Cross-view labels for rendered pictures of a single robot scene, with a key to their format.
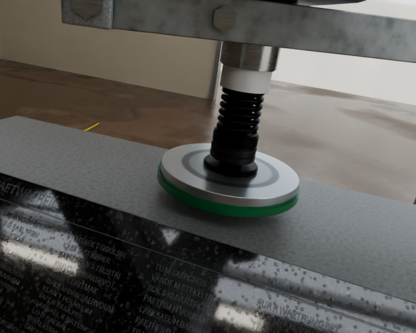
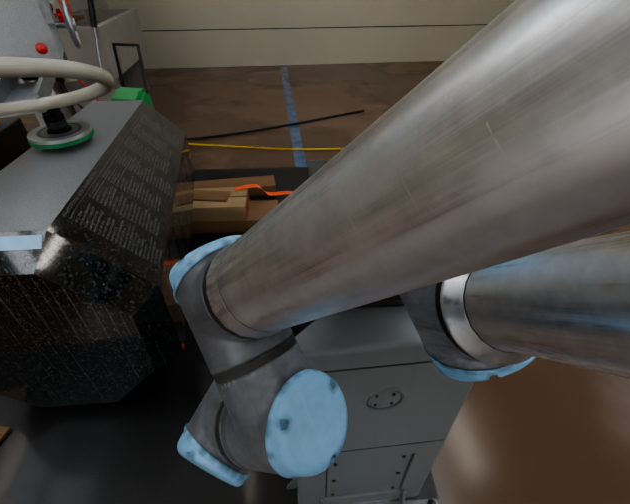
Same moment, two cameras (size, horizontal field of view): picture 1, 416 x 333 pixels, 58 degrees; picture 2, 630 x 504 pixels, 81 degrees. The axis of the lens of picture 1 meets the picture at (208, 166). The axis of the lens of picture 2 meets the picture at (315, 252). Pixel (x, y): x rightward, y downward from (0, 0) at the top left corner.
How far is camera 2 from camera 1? 1.95 m
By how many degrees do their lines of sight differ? 63
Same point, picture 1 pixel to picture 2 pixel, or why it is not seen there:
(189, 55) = not seen: outside the picture
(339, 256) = (20, 166)
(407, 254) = (23, 178)
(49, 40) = not seen: hidden behind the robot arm
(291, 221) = (49, 157)
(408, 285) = (1, 177)
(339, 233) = (39, 165)
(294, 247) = (27, 158)
